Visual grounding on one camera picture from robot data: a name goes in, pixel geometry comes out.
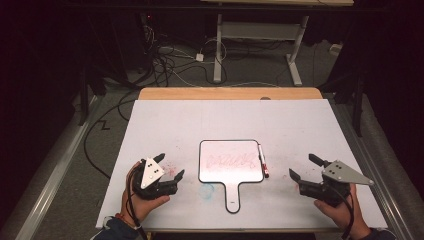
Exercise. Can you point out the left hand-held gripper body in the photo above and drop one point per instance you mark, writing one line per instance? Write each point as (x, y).
(151, 173)

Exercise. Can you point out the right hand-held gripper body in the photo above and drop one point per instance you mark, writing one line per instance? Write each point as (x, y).
(336, 175)

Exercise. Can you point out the white marker pen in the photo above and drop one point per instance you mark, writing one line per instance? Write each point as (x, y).
(262, 160)

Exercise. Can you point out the person's left hand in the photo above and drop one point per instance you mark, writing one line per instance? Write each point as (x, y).
(140, 206)

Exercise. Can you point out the person's right hand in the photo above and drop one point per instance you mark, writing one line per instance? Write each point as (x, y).
(340, 213)

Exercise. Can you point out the large white board sheet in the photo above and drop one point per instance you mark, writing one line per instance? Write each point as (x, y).
(233, 120)

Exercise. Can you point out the wooden table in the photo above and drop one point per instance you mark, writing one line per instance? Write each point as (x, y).
(226, 93)

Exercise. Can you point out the white power adapter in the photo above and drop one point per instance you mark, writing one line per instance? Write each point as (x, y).
(199, 57)

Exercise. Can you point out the white floor box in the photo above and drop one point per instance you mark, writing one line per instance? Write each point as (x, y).
(335, 49)

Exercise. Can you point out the white-framed desk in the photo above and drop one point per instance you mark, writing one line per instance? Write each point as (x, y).
(260, 30)

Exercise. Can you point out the metal floor rail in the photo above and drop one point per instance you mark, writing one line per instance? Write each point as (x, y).
(376, 173)
(56, 173)

